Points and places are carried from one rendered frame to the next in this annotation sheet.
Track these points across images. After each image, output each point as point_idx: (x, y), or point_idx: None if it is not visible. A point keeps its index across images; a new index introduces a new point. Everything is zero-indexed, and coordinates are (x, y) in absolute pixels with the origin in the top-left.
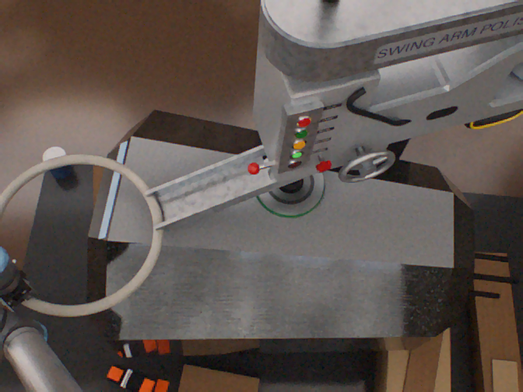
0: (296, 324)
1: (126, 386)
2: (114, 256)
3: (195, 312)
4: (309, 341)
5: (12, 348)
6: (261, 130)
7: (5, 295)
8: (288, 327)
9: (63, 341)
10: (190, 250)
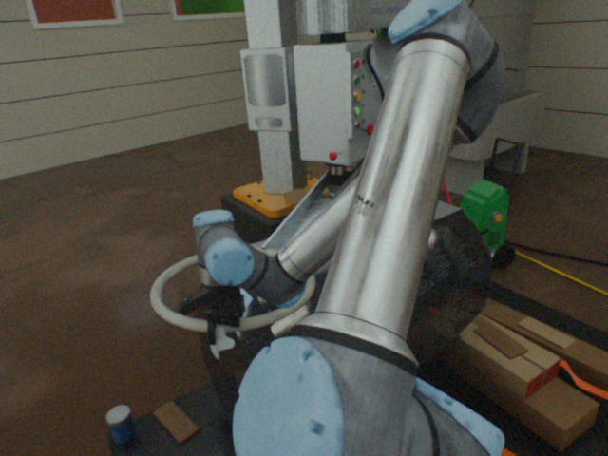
0: (421, 295)
1: None
2: (269, 308)
3: None
4: (435, 315)
5: (294, 242)
6: (316, 149)
7: (226, 306)
8: (418, 301)
9: None
10: (319, 273)
